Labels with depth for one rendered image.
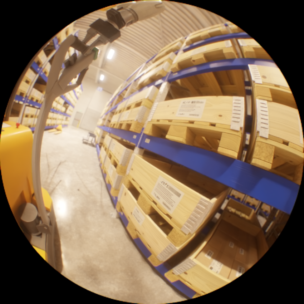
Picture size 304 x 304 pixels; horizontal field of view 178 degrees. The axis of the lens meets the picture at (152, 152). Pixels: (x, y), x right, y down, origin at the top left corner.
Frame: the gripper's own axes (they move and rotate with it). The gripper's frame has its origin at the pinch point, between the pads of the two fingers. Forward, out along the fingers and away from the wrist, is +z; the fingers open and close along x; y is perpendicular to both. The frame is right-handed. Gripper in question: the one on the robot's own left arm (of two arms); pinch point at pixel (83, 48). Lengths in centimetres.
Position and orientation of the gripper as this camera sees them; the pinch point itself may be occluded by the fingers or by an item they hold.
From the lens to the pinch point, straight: 48.2
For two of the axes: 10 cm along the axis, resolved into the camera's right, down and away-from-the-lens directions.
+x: -6.1, -5.0, -6.1
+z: -7.6, 5.9, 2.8
